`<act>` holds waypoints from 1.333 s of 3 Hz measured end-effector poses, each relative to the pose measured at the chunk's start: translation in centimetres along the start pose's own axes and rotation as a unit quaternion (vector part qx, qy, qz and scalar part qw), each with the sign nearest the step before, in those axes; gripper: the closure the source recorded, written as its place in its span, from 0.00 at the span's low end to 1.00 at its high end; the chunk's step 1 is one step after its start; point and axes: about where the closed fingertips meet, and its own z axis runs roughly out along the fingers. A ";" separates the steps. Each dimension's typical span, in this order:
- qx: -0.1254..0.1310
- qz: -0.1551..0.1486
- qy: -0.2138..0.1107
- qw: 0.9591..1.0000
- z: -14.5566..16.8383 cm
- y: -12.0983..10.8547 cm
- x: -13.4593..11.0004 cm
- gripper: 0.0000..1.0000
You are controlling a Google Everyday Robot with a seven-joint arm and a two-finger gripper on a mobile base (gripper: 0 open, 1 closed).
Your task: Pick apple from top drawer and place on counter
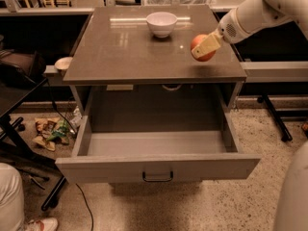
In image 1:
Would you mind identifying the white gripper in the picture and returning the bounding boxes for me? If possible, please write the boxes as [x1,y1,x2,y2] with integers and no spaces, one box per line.
[191,9,252,59]

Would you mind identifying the red apple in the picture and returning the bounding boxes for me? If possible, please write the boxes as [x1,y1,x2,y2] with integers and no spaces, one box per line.
[191,34,215,62]

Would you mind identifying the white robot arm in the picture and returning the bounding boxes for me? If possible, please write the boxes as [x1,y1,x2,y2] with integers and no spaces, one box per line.
[191,0,308,231]

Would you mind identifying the white bowl on counter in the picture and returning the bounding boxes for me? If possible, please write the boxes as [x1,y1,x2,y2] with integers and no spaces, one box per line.
[146,12,177,39]

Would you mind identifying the grey cabinet with brown counter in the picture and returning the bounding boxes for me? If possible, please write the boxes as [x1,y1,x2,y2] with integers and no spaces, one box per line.
[64,6,245,132]

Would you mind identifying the grey open top drawer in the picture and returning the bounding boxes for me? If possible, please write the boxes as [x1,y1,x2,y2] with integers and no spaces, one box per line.
[56,115,261,183]

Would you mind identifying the black stand leg right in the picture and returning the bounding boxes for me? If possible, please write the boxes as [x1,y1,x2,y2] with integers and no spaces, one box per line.
[257,94,293,142]

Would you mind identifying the small white bowl on ledge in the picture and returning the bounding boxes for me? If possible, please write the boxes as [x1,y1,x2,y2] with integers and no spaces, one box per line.
[55,57,72,71]

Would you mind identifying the crumpled snack wrappers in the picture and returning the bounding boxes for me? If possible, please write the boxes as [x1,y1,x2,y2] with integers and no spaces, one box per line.
[33,117,69,151]

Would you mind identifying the dark bag on table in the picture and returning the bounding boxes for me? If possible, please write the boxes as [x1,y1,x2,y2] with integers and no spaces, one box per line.
[0,49,46,89]

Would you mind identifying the black table with legs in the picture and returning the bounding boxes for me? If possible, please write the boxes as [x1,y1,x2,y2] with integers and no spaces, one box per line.
[0,77,67,212]

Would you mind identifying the white and red sneaker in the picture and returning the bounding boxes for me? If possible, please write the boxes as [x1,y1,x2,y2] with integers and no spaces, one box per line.
[24,218,59,231]

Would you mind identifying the black drawer handle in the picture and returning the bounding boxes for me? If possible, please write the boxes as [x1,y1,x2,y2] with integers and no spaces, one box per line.
[141,171,173,183]

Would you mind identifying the black power cable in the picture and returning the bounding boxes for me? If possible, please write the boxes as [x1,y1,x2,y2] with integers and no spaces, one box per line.
[47,80,95,231]

